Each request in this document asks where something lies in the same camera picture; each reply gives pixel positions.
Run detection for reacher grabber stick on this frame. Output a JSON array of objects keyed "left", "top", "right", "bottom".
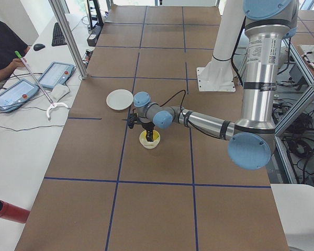
[{"left": 15, "top": 51, "right": 69, "bottom": 121}]

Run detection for yellow lemon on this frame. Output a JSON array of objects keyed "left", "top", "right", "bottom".
[{"left": 145, "top": 130, "right": 158, "bottom": 142}]

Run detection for white plate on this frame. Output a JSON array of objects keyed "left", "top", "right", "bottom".
[{"left": 106, "top": 89, "right": 133, "bottom": 111}]

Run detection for black box on table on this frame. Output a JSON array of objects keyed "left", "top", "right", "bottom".
[{"left": 87, "top": 26, "right": 103, "bottom": 47}]

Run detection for white folded cloth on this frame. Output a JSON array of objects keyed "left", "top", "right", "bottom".
[{"left": 49, "top": 84, "right": 70, "bottom": 102}]

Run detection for black keyboard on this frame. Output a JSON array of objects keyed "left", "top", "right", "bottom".
[{"left": 51, "top": 22, "right": 66, "bottom": 47}]

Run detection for white side table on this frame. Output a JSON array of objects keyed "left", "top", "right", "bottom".
[{"left": 271, "top": 184, "right": 314, "bottom": 250}]

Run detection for blue teach pendant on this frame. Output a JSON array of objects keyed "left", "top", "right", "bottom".
[
  {"left": 0, "top": 79, "right": 39, "bottom": 112},
  {"left": 38, "top": 62, "right": 75, "bottom": 89}
]

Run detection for black computer mouse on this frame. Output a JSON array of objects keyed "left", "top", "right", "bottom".
[{"left": 33, "top": 43, "right": 46, "bottom": 51}]

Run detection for aluminium frame rack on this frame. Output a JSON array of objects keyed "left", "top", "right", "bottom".
[{"left": 235, "top": 26, "right": 314, "bottom": 185}]

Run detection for red cylinder tube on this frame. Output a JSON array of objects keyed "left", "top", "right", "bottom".
[{"left": 0, "top": 200, "right": 30, "bottom": 224}]

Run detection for blue teach pendant near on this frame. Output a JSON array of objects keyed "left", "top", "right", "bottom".
[{"left": 0, "top": 79, "right": 39, "bottom": 112}]

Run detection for white bowl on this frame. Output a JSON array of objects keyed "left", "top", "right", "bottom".
[{"left": 139, "top": 130, "right": 161, "bottom": 149}]

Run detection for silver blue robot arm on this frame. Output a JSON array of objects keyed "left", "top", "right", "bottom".
[{"left": 133, "top": 1, "right": 299, "bottom": 170}]

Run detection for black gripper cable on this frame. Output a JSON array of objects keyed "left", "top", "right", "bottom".
[{"left": 159, "top": 89, "right": 187, "bottom": 116}]

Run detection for person in black shirt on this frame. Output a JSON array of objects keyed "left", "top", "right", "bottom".
[{"left": 0, "top": 21, "right": 30, "bottom": 82}]

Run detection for aluminium frame post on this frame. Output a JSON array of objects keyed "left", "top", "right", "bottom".
[{"left": 48, "top": 0, "right": 87, "bottom": 79}]

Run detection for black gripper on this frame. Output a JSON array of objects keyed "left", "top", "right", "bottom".
[{"left": 142, "top": 122, "right": 154, "bottom": 142}]

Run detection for blue teach pendant far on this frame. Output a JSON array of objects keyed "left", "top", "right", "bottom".
[{"left": 38, "top": 62, "right": 75, "bottom": 89}]

